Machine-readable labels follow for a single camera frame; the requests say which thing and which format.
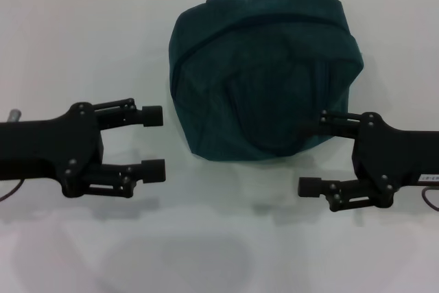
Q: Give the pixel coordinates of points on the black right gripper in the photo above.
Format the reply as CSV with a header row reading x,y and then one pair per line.
x,y
394,159

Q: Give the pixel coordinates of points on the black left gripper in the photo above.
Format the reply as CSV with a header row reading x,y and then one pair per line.
x,y
44,149

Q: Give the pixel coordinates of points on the dark green lunch bag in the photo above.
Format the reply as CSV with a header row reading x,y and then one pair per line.
x,y
260,66

